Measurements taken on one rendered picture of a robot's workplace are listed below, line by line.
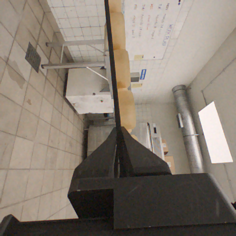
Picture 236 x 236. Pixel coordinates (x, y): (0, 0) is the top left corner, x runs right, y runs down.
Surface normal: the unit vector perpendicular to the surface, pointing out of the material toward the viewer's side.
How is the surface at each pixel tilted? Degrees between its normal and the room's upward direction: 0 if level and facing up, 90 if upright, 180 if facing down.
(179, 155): 90
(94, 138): 90
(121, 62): 90
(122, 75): 88
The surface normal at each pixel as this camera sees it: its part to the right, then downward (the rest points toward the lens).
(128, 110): 0.00, 0.04
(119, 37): 0.06, 0.63
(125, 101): -0.04, -0.35
